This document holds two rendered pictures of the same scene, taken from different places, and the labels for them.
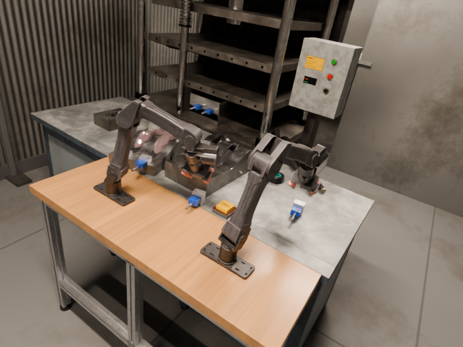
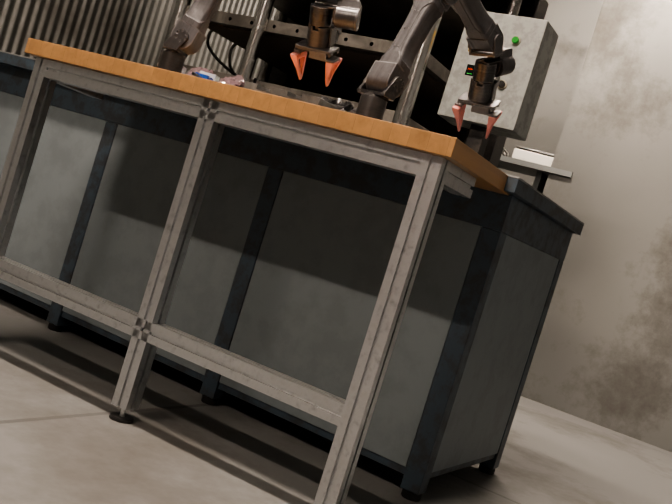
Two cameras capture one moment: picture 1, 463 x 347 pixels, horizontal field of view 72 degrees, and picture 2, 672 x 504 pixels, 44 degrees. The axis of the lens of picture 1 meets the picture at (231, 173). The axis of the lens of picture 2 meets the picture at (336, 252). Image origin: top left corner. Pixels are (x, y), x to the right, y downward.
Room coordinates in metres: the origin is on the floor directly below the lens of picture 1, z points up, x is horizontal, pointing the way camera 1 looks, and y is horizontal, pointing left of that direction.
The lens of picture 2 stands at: (-1.06, 0.00, 0.57)
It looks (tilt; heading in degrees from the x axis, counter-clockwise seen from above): 2 degrees down; 358
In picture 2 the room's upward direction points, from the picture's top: 17 degrees clockwise
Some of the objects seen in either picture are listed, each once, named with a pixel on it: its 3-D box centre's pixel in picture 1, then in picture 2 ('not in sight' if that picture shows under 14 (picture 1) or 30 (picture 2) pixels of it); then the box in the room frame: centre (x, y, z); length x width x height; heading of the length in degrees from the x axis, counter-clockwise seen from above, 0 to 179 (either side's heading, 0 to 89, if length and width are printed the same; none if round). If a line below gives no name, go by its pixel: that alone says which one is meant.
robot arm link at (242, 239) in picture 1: (232, 236); (379, 86); (0.86, -0.04, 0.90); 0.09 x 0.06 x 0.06; 48
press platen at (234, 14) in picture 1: (240, 13); (358, 6); (2.62, 0.12, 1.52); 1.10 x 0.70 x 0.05; 59
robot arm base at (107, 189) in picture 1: (114, 186); (170, 66); (1.14, 0.49, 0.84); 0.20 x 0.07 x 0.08; 61
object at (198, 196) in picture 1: (193, 201); not in sight; (1.14, 0.14, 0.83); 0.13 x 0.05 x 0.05; 163
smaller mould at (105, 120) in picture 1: (114, 119); not in sight; (1.90, 0.79, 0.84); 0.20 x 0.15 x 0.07; 149
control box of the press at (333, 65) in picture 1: (302, 157); (453, 215); (2.00, -0.46, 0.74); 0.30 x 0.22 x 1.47; 59
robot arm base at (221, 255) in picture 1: (228, 252); (369, 113); (0.86, -0.03, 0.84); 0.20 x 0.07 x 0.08; 61
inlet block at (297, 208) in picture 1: (295, 212); not in sight; (1.19, -0.31, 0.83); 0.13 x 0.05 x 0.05; 159
